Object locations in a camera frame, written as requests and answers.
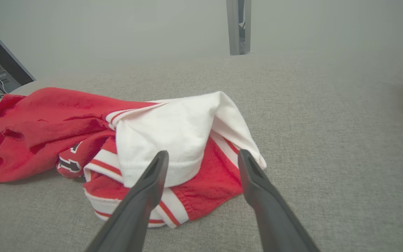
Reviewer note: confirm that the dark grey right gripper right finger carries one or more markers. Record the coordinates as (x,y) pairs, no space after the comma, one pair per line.
(271,213)

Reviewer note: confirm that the grey partition post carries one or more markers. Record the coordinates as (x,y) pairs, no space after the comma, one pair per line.
(233,28)

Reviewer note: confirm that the red and white garment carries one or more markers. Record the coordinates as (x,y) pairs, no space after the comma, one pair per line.
(40,119)

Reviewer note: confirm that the dark panel with grey frame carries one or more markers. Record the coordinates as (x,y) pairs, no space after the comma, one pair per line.
(5,56)

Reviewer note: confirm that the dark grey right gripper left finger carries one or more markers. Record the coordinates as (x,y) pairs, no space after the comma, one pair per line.
(135,210)

